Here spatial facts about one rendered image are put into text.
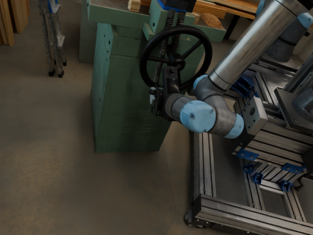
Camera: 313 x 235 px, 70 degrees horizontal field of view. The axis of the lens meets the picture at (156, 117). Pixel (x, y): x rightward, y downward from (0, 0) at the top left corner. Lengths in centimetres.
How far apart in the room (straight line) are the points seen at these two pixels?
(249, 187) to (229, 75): 91
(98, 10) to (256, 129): 74
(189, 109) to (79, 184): 97
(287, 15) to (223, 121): 28
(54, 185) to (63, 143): 29
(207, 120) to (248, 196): 91
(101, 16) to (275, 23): 60
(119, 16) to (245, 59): 51
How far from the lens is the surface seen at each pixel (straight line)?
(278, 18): 64
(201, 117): 54
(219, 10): 126
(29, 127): 165
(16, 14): 256
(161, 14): 87
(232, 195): 137
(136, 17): 96
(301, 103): 97
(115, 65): 105
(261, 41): 65
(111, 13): 94
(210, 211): 123
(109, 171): 143
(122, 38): 98
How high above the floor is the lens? 121
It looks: 41 degrees down
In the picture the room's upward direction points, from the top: 21 degrees clockwise
